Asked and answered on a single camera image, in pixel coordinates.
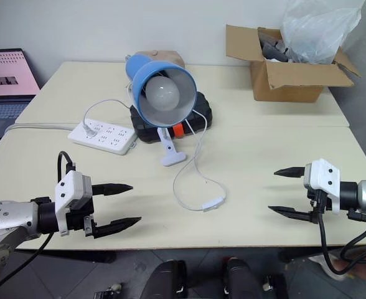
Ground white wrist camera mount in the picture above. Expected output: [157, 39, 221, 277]
[303, 158, 341, 216]
[54, 170, 93, 236]

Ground white frosted light bulb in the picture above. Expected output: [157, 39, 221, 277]
[144, 75, 181, 111]

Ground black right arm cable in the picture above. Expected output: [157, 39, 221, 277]
[314, 207, 366, 275]

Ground brown cardboard box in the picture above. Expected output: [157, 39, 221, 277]
[225, 24, 362, 103]

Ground grey items in box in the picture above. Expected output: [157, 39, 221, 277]
[257, 27, 292, 63]

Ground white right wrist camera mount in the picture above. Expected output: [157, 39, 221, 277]
[303, 158, 341, 216]

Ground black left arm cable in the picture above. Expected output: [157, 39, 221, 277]
[0, 151, 77, 295]

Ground white power strip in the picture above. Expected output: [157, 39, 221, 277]
[67, 118, 138, 156]

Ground grey power strip cable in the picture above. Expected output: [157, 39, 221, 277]
[2, 123, 78, 133]

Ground beige rounded object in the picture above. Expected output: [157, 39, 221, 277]
[134, 49, 185, 69]

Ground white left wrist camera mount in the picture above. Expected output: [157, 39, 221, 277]
[54, 170, 93, 236]

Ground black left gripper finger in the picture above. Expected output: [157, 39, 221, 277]
[91, 183, 134, 197]
[94, 216, 143, 239]

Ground laptop with pink screen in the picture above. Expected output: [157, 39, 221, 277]
[0, 47, 42, 140]

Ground white inline cord switch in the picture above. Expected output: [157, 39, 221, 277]
[201, 196, 227, 214]

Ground clear plastic bag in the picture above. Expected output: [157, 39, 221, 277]
[280, 0, 365, 65]

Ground black case with orange latch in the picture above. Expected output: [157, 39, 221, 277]
[129, 91, 215, 144]

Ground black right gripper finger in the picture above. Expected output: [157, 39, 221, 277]
[267, 205, 314, 224]
[273, 166, 306, 179]

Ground white lamp power cord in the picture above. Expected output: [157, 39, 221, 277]
[83, 79, 229, 214]

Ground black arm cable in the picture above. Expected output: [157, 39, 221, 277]
[314, 207, 366, 275]
[0, 151, 77, 295]

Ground blue clamp desk lamp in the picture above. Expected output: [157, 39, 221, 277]
[124, 53, 199, 168]

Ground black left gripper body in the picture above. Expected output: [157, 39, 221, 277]
[66, 198, 98, 240]

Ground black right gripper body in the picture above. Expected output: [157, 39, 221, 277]
[306, 186, 334, 224]

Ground dark rounded shape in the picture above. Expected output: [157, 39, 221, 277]
[222, 256, 262, 299]

